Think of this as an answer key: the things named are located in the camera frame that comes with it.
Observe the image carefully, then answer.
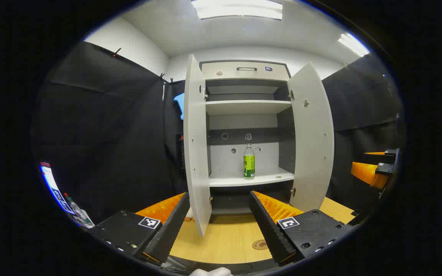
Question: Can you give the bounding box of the grey cabinet drawer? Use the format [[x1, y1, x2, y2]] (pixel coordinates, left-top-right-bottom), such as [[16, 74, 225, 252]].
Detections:
[[201, 61, 290, 82]]

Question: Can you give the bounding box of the black backdrop cloth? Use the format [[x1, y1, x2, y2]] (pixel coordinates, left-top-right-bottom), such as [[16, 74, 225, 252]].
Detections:
[[31, 41, 404, 225]]

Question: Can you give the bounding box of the grey cabinet door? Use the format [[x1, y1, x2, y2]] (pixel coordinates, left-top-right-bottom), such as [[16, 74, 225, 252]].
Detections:
[[183, 54, 212, 237], [287, 62, 335, 212]]

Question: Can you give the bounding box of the computer monitor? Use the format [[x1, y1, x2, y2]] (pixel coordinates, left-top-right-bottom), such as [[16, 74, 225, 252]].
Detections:
[[40, 161, 76, 215]]

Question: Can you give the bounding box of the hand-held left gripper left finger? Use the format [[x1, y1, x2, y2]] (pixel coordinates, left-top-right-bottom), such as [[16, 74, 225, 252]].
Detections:
[[91, 192, 191, 267]]

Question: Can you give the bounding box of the green label plastic bottle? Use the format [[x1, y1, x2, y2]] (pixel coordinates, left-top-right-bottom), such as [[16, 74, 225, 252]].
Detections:
[[243, 144, 256, 179]]

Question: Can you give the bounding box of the small ceiling light panel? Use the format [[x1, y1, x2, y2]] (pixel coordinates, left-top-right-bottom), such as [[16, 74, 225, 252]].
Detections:
[[338, 33, 370, 57]]

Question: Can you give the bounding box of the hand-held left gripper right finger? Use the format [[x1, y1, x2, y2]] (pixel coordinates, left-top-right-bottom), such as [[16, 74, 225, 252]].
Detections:
[[249, 191, 354, 267]]

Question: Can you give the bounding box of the grey cabinet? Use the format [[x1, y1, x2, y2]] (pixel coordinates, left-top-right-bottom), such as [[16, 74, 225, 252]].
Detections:
[[199, 59, 296, 215]]

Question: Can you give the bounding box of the large ceiling light panel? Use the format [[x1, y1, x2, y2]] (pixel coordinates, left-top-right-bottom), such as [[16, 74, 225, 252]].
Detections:
[[190, 0, 283, 20]]

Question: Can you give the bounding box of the small clear bottle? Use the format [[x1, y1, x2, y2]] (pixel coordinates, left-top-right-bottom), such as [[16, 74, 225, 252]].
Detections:
[[64, 193, 94, 227]]

